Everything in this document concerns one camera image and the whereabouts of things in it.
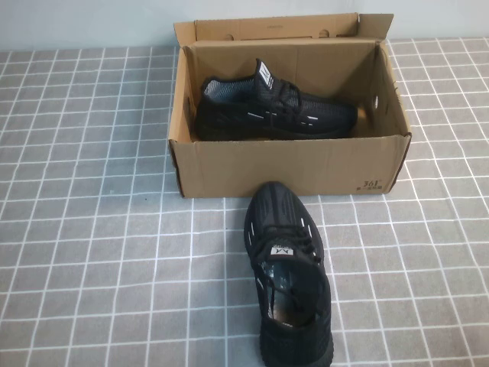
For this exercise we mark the black knit sneaker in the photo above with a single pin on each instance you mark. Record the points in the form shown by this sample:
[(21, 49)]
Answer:
[(237, 118), (275, 206)]

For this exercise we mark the brown cardboard shoe box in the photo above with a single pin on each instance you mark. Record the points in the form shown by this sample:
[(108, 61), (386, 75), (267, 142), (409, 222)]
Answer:
[(267, 168)]

